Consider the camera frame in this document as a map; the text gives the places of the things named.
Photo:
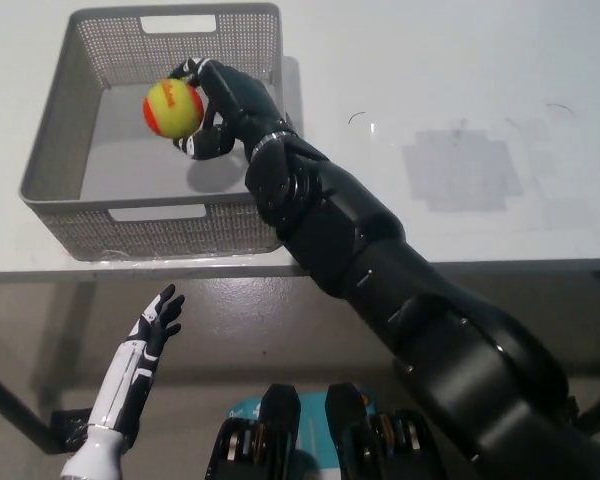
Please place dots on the yellow and orange tennis ball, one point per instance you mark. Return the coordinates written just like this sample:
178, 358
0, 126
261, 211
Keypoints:
172, 107

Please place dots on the black robot legs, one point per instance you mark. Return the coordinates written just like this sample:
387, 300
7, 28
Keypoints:
280, 435

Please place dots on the right robot hand black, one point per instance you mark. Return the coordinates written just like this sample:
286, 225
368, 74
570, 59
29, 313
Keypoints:
247, 107

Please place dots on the black table foot plate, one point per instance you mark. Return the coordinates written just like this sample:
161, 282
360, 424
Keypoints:
67, 425

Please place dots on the gray perforated plastic basket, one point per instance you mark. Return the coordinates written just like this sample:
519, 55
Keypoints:
180, 232

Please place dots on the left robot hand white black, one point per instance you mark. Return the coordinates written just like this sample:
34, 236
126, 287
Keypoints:
130, 370

